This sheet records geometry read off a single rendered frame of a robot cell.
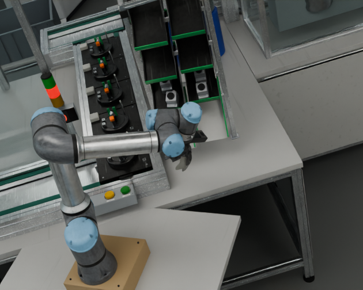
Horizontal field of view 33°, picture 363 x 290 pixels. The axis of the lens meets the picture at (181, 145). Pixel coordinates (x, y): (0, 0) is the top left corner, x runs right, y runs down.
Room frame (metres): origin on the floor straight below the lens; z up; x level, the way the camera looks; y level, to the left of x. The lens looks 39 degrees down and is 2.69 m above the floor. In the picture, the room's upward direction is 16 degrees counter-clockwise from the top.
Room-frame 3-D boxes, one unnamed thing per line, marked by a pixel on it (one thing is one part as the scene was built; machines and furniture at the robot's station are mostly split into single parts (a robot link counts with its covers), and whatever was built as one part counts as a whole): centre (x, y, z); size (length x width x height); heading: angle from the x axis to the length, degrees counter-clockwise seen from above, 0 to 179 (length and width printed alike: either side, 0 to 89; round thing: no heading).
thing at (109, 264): (1.54, 0.44, 0.99); 0.15 x 0.15 x 0.10
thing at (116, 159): (2.12, 0.27, 0.98); 0.14 x 0.14 x 0.02
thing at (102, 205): (1.90, 0.35, 0.93); 0.21 x 0.07 x 0.06; 91
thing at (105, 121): (2.37, 0.28, 1.01); 0.24 x 0.24 x 0.13; 1
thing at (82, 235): (1.55, 0.44, 1.11); 0.13 x 0.12 x 0.14; 5
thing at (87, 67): (2.86, 0.29, 1.01); 0.24 x 0.24 x 0.13; 1
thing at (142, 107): (2.60, 0.28, 0.91); 1.24 x 0.33 x 0.10; 1
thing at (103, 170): (2.12, 0.27, 0.96); 0.24 x 0.24 x 0.02; 1
